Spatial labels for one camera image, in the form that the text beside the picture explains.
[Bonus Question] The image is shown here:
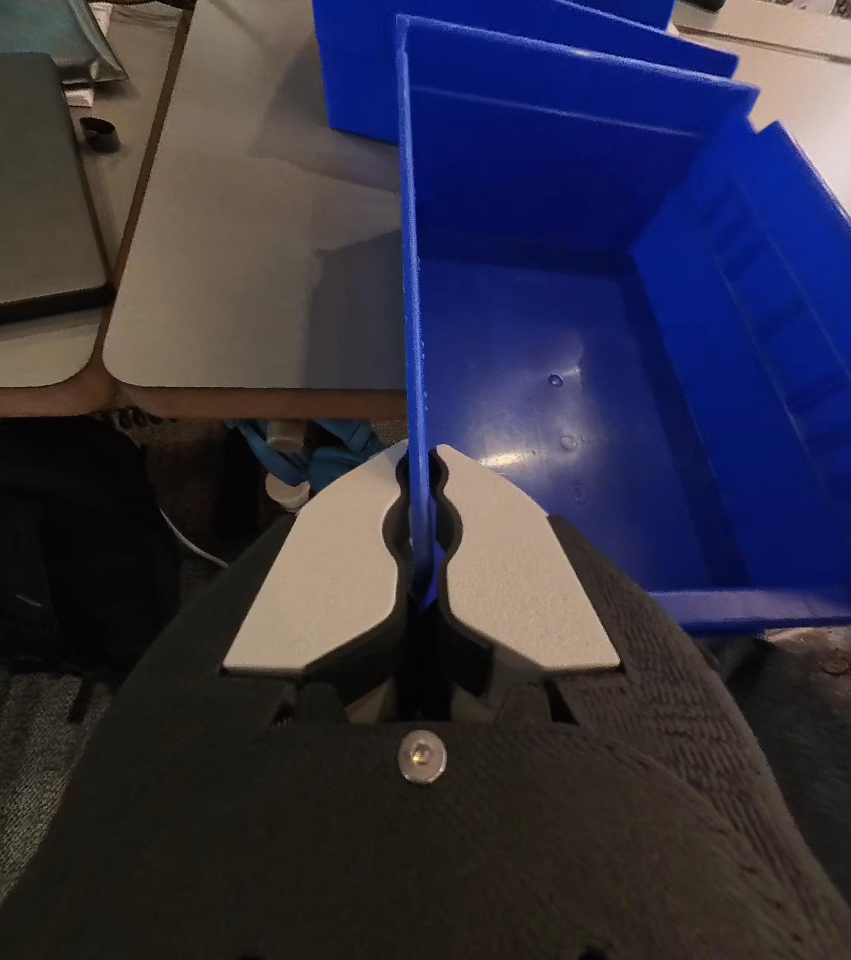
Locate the blue plastic bin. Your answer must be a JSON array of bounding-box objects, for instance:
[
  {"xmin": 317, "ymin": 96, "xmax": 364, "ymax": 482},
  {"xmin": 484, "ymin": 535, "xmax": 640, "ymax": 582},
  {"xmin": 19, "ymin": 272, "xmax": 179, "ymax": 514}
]
[
  {"xmin": 395, "ymin": 15, "xmax": 851, "ymax": 639},
  {"xmin": 311, "ymin": 0, "xmax": 740, "ymax": 144}
]

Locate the dark green pouch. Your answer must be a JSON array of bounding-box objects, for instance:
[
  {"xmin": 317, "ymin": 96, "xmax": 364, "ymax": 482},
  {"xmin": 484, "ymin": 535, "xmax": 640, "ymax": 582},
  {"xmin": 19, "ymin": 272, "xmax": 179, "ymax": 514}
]
[{"xmin": 0, "ymin": 0, "xmax": 130, "ymax": 84}]

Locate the black laptop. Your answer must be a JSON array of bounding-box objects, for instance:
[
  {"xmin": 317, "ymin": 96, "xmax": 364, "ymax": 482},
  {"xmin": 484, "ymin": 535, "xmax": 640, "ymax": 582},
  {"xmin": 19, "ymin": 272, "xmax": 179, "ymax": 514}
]
[{"xmin": 0, "ymin": 52, "xmax": 113, "ymax": 335}]

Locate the white cable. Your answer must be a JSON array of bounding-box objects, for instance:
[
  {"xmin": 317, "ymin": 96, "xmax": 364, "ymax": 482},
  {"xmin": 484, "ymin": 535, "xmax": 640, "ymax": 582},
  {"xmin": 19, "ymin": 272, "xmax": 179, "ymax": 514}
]
[{"xmin": 159, "ymin": 510, "xmax": 230, "ymax": 569}]

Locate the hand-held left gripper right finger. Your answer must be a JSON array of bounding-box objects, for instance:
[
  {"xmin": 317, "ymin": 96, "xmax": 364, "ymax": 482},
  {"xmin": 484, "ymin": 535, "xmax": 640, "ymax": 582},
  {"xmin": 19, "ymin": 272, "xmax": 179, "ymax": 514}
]
[{"xmin": 431, "ymin": 444, "xmax": 622, "ymax": 672}]

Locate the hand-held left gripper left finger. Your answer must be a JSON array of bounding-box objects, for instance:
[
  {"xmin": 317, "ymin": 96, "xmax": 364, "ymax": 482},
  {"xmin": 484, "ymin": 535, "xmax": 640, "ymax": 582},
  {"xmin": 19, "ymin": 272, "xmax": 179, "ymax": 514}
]
[{"xmin": 223, "ymin": 441, "xmax": 415, "ymax": 682}]

